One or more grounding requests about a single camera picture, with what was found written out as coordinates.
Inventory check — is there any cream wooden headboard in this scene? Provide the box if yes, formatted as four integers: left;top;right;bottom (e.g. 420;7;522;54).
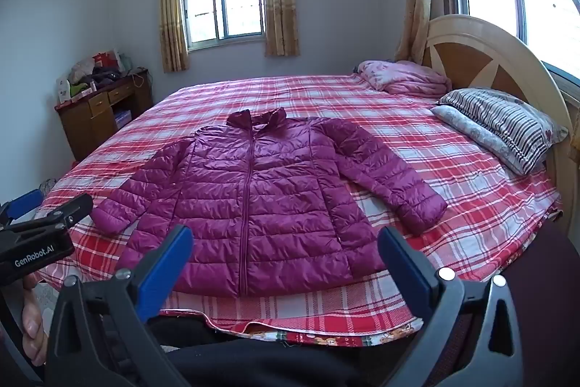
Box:
421;14;574;234

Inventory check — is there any brown wooden desk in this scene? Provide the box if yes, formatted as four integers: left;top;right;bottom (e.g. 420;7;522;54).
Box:
54;69;155;163

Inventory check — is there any magenta puffer jacket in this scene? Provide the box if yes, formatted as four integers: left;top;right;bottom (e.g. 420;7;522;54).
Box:
92;107;448;298

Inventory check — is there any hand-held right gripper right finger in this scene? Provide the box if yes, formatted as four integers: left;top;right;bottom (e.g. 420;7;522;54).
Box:
377;226;538;387

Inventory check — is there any bed with red plaid sheet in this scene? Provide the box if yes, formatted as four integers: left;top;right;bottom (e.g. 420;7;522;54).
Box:
34;72;565;347

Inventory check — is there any red gift bag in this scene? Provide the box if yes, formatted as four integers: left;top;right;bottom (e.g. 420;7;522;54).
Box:
93;50;119;71

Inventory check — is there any striped pillow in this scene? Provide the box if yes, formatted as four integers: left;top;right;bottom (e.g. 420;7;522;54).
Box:
435;88;569;176

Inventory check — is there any grey floral pillow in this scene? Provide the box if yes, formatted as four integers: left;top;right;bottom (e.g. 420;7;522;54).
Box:
430;105;544;176

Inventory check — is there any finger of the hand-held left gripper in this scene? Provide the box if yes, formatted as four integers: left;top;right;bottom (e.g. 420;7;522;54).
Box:
0;195;45;230
6;193;95;238

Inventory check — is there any pink folded quilt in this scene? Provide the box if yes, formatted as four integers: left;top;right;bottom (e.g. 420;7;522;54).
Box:
356;59;453;98

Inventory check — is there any pile of clothes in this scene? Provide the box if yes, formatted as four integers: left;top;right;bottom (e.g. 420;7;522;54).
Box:
68;56;124;92

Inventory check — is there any narrow yellow patterned curtain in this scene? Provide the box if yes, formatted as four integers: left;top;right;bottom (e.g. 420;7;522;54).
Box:
158;0;190;73

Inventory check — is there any person's left hand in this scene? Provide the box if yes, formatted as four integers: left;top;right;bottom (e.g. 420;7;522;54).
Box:
22;273;50;368

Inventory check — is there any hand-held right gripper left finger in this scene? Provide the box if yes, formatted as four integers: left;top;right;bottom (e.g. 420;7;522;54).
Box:
43;225;195;387

